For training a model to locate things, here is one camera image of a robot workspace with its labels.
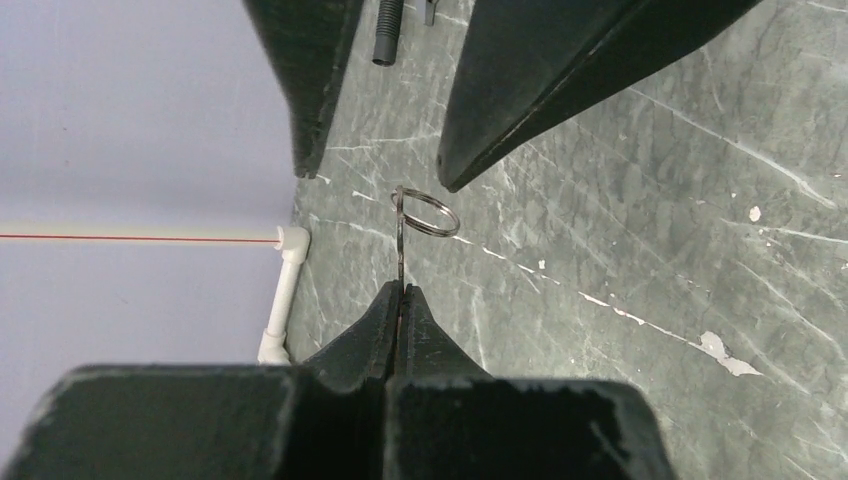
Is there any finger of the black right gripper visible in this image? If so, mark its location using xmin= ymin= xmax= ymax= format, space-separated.
xmin=436 ymin=0 xmax=755 ymax=192
xmin=243 ymin=0 xmax=364 ymax=179

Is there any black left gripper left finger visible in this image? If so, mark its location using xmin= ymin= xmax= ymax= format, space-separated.
xmin=1 ymin=281 xmax=403 ymax=479

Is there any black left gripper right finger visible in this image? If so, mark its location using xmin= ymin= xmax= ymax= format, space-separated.
xmin=390 ymin=286 xmax=676 ymax=479

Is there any silver key ring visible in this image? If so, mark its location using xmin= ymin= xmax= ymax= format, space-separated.
xmin=392 ymin=186 xmax=462 ymax=239

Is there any black corrugated hose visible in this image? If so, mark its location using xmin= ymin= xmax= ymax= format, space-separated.
xmin=371 ymin=0 xmax=406 ymax=68

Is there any white pvc pipe frame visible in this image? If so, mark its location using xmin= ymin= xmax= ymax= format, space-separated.
xmin=1 ymin=226 xmax=311 ymax=367

